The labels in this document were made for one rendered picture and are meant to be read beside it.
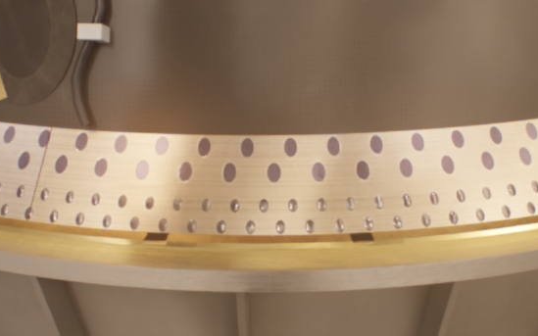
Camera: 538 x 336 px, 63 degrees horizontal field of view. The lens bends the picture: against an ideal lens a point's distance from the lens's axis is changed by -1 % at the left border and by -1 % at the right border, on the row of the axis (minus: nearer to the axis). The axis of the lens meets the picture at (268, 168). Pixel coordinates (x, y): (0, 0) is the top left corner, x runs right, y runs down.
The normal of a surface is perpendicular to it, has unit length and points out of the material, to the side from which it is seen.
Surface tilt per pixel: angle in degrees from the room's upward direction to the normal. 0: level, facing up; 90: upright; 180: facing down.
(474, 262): 90
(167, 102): 62
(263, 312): 90
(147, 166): 43
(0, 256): 90
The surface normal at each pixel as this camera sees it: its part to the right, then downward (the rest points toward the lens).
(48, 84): -0.20, 0.07
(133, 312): -0.15, 0.53
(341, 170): 0.02, -0.25
